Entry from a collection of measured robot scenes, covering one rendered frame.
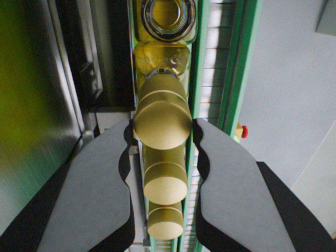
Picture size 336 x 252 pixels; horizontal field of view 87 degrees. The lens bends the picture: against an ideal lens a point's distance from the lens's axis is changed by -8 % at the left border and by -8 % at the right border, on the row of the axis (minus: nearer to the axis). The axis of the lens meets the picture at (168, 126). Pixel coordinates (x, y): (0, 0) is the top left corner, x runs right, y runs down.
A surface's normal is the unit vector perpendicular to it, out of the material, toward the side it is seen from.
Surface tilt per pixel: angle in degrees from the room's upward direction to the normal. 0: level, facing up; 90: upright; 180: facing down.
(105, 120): 0
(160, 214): 90
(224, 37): 0
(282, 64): 0
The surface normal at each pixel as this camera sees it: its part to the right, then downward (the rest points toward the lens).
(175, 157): 0.44, -0.76
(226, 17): 0.04, 0.54
